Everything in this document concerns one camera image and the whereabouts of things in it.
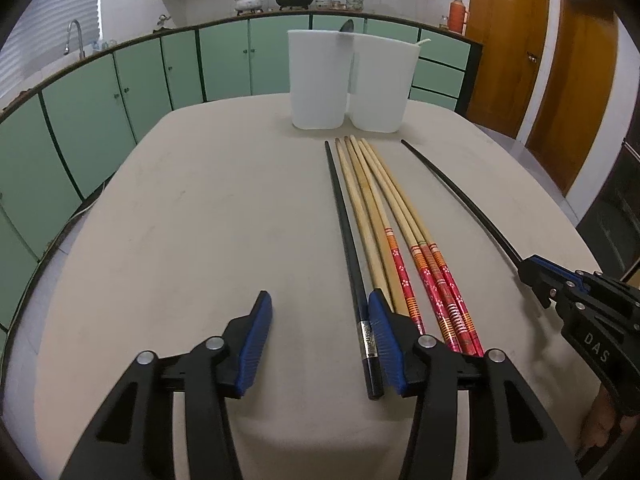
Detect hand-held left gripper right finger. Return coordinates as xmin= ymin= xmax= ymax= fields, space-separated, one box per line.
xmin=367 ymin=290 xmax=583 ymax=480

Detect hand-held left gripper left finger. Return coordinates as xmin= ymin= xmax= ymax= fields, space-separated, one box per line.
xmin=60 ymin=290 xmax=273 ymax=480

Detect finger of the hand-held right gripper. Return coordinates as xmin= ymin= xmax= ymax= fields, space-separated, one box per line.
xmin=522 ymin=255 xmax=596 ymax=293
xmin=517 ymin=260 xmax=568 ymax=310

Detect red patterned wooden chopstick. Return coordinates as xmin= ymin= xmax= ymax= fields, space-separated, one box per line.
xmin=369 ymin=143 xmax=486 ymax=358
xmin=365 ymin=141 xmax=476 ymax=358
xmin=349 ymin=135 xmax=427 ymax=336
xmin=359 ymin=138 xmax=462 ymax=353

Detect thin black chopstick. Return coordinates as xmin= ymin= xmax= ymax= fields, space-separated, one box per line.
xmin=401 ymin=140 xmax=526 ymax=268

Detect black chopstick with silver band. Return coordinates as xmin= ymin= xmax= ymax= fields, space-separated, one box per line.
xmin=325 ymin=141 xmax=385 ymax=401

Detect white plastic container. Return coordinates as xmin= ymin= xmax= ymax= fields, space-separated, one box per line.
xmin=347 ymin=34 xmax=418 ymax=133
xmin=287 ymin=30 xmax=355 ymax=131

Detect person's right hand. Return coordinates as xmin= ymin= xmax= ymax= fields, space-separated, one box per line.
xmin=582 ymin=394 xmax=640 ymax=453

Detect black oven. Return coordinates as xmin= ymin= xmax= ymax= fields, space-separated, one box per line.
xmin=575 ymin=140 xmax=640 ymax=286

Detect brown wooden door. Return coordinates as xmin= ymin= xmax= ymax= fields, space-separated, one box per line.
xmin=465 ymin=0 xmax=551 ymax=141
xmin=525 ymin=0 xmax=621 ymax=196

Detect red thermos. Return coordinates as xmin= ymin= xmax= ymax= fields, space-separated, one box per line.
xmin=446 ymin=0 xmax=468 ymax=36

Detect green base kitchen cabinets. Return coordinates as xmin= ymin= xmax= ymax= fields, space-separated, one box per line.
xmin=0 ymin=12 xmax=473 ymax=361

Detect chrome faucet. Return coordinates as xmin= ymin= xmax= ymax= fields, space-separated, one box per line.
xmin=64 ymin=19 xmax=86 ymax=58

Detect white window blinds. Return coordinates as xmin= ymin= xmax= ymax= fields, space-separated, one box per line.
xmin=0 ymin=0 xmax=103 ymax=106

